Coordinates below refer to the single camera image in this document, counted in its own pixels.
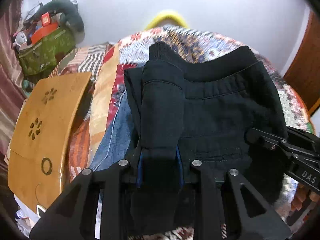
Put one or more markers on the black pants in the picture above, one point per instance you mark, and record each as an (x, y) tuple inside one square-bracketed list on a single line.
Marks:
[(205, 109)]

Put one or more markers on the grey neck pillow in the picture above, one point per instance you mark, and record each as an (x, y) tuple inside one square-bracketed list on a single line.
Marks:
[(68, 11)]

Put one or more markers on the blue denim jeans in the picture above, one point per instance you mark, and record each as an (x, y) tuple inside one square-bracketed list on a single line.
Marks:
[(117, 138)]

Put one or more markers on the orange box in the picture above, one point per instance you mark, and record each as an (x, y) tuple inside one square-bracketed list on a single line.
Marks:
[(47, 27)]

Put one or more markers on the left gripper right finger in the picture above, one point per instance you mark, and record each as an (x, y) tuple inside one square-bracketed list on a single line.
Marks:
[(180, 167)]

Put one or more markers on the brown wooden door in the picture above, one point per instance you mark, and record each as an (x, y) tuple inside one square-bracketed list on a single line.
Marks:
[(303, 74)]

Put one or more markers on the wooden lap desk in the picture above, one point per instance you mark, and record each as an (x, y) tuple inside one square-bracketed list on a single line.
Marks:
[(37, 164)]

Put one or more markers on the striped maroon curtain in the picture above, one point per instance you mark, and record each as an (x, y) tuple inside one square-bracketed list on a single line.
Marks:
[(12, 95)]

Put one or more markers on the yellow round object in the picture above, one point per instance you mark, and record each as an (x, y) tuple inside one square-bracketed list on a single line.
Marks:
[(167, 17)]

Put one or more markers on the green patterned storage bag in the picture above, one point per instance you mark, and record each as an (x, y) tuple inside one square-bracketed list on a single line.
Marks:
[(43, 57)]

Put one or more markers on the white small device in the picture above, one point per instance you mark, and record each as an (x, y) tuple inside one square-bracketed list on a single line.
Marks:
[(40, 210)]

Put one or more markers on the right hand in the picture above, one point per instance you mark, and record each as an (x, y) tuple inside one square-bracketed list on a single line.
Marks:
[(300, 197)]

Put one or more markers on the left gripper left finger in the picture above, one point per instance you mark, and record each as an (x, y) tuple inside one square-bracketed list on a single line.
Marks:
[(139, 171)]

